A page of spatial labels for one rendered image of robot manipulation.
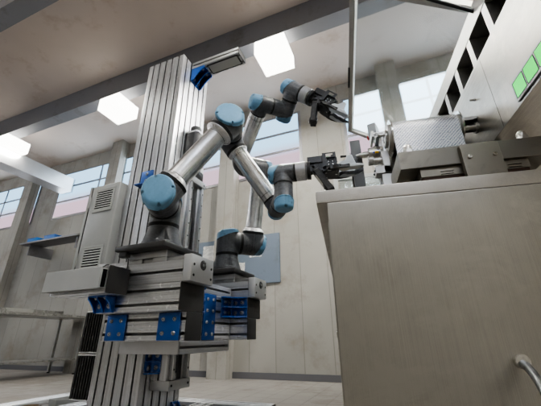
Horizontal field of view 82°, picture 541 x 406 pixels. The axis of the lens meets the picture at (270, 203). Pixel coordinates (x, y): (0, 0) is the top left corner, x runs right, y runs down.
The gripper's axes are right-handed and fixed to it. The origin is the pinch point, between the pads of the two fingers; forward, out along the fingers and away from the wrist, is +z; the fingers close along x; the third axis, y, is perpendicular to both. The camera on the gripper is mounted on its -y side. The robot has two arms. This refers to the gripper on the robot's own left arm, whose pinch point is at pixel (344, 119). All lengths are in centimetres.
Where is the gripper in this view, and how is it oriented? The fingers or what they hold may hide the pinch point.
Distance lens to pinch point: 142.3
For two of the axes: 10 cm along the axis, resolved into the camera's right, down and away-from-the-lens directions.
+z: 7.5, 5.2, -4.0
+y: 6.2, -7.6, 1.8
